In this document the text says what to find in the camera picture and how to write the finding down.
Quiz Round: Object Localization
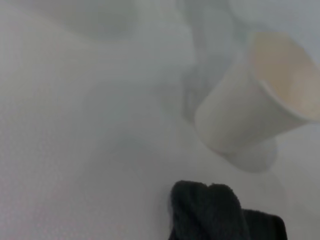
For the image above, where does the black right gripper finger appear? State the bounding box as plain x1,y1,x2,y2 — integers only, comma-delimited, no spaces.
241,208,289,240

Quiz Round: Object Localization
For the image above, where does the white paper cup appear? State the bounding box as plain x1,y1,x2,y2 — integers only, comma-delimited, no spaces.
194,31,320,155

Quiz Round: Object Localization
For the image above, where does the dark blue rag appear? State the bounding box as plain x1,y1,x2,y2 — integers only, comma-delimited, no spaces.
166,179,250,240

